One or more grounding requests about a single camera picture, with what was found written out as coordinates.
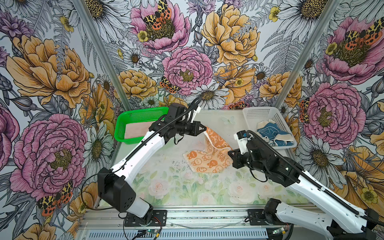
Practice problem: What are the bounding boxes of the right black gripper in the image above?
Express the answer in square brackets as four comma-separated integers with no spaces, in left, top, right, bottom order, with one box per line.
[227,149,268,174]

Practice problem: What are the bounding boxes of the orange patterned towel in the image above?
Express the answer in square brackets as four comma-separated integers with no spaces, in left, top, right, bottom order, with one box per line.
[183,128,233,174]

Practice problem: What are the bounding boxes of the blue white patterned towel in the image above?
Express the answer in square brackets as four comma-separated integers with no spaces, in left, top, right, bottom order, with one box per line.
[257,120,296,147]

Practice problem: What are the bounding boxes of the white plastic basket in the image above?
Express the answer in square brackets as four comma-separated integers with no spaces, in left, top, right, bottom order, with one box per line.
[243,107,298,150]

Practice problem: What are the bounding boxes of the pink towel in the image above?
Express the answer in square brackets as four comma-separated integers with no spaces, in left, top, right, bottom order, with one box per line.
[124,122,153,139]

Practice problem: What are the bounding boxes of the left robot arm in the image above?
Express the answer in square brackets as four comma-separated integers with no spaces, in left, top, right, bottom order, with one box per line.
[97,103,207,225]

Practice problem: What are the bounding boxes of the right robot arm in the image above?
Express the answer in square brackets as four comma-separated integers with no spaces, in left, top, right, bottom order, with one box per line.
[228,131,384,240]

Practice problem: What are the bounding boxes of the green plastic basket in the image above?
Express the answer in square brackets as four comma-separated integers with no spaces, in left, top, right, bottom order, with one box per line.
[114,107,169,145]

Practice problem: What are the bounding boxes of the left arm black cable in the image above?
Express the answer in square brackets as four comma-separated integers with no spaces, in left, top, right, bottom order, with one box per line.
[119,95,203,169]

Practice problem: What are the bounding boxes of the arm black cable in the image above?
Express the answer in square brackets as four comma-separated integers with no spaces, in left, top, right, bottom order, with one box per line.
[245,130,384,227]
[119,95,203,169]

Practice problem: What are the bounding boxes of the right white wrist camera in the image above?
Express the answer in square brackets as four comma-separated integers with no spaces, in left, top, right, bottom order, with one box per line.
[234,131,256,155]

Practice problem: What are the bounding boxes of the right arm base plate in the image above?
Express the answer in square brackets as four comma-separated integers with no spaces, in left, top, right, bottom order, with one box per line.
[247,209,288,226]

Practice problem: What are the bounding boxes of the aluminium front rail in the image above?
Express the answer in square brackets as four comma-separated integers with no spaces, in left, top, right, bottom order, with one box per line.
[80,206,328,230]

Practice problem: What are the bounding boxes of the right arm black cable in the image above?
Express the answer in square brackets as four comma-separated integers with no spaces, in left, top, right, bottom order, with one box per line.
[245,130,384,227]

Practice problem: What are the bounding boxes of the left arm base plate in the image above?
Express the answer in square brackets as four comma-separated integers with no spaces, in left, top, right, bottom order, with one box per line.
[124,210,168,227]

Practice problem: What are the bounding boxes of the white ventilated cable duct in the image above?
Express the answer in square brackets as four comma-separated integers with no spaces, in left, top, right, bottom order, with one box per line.
[84,229,269,240]

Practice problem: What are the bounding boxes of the left aluminium frame post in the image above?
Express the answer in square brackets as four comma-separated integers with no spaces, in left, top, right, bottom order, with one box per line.
[74,1,133,111]

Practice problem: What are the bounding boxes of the aluminium frame post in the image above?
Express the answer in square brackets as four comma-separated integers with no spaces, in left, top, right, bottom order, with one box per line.
[74,1,133,111]
[274,0,341,107]

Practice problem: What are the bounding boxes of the right aluminium frame post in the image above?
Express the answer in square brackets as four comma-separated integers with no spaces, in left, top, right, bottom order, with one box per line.
[274,0,341,107]

